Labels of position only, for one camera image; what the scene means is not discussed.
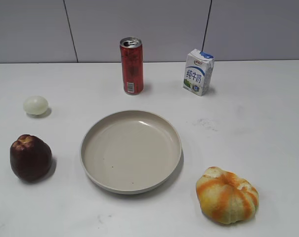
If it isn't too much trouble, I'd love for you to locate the white egg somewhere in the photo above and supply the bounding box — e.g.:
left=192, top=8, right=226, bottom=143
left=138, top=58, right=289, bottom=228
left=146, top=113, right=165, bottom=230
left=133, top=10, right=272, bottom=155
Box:
left=23, top=96, right=48, bottom=116

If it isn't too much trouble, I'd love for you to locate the dark red apple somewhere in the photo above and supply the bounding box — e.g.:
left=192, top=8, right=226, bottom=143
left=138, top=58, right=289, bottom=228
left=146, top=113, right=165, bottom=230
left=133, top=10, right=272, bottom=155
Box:
left=10, top=134, right=52, bottom=183

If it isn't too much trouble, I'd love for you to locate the orange yellow pumpkin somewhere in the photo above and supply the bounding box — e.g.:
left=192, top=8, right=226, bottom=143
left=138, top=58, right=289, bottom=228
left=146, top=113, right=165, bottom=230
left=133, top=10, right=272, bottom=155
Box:
left=196, top=166, right=259, bottom=225

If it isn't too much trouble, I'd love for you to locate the beige round plate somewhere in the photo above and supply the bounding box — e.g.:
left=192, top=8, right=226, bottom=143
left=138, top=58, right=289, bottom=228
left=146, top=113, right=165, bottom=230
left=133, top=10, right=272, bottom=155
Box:
left=80, top=110, right=182, bottom=195

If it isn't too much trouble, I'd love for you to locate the white blue milk carton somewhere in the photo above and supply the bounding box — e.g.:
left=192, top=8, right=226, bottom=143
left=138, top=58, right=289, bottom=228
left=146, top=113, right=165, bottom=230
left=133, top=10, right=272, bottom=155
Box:
left=183, top=49, right=214, bottom=96

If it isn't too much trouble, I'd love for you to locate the red soda can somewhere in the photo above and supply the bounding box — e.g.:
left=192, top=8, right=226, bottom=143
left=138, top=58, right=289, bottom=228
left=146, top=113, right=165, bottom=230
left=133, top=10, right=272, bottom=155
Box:
left=120, top=37, right=144, bottom=95

